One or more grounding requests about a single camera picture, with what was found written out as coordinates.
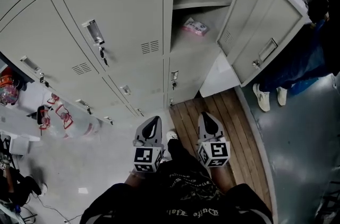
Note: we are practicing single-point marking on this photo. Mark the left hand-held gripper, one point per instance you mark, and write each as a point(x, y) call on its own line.
point(144, 158)

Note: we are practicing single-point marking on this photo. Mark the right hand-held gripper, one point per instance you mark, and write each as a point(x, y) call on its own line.
point(213, 152)

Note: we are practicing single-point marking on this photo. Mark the pink white packet item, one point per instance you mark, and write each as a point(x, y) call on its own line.
point(196, 26)

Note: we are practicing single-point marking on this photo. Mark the grey metal locker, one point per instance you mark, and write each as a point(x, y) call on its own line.
point(114, 10)

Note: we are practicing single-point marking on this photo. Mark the person's left forearm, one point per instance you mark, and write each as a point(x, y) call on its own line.
point(138, 177)

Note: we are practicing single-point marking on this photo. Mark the person's right forearm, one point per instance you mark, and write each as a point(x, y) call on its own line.
point(223, 177)

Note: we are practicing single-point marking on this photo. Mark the locker key bunch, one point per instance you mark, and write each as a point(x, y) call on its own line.
point(103, 54)
point(174, 84)
point(43, 81)

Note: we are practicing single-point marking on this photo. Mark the grey metal locker door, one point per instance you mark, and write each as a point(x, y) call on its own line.
point(263, 32)

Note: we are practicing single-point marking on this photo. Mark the person's white shoe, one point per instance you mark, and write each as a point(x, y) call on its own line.
point(261, 96)
point(171, 134)
point(282, 95)

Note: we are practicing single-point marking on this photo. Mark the wooden plank platform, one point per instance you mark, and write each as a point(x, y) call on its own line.
point(239, 127)

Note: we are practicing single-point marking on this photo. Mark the person's black patterned shorts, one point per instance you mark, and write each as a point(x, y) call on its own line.
point(186, 175)

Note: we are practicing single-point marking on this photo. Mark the person's black shirt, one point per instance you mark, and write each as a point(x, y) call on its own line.
point(170, 207)

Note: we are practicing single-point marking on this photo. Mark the black bag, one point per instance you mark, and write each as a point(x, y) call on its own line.
point(18, 185)

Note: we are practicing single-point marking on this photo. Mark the colourful patterned ball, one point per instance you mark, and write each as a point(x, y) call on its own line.
point(8, 94)

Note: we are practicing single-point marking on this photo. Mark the orange red container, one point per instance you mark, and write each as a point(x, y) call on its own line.
point(6, 77)

